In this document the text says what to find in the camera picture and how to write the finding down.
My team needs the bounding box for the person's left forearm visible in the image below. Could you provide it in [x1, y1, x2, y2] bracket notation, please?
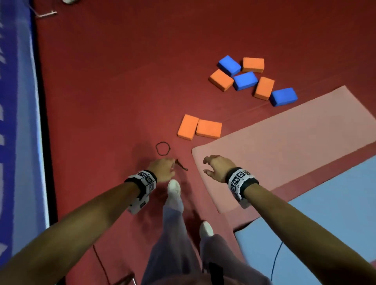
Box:
[0, 182, 141, 285]

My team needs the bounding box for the black cable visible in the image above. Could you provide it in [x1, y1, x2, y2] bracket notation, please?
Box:
[92, 244, 111, 285]
[270, 242, 284, 281]

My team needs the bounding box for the light blue yoga mat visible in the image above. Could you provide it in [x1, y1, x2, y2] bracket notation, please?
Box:
[234, 155, 376, 285]

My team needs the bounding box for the peach yoga mat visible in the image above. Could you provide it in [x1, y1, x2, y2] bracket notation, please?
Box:
[191, 85, 376, 214]

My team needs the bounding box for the person's white shoe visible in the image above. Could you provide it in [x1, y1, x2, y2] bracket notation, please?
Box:
[167, 179, 181, 198]
[199, 221, 214, 239]

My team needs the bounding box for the person's left hand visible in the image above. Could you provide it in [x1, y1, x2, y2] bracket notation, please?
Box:
[146, 158, 176, 183]

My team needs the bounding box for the black wristband with marker tags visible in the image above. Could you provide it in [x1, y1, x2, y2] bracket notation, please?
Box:
[124, 170, 157, 200]
[225, 167, 260, 200]

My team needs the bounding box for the silver metal stand foot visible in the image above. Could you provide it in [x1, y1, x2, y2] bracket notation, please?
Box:
[29, 5, 58, 19]

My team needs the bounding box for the person's right hand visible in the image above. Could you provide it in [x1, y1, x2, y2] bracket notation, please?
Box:
[202, 155, 237, 183]

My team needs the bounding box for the person's right forearm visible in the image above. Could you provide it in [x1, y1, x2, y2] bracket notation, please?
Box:
[244, 183, 376, 285]

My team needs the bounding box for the black metal mat rack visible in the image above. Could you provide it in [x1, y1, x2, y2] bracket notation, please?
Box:
[113, 272, 137, 285]

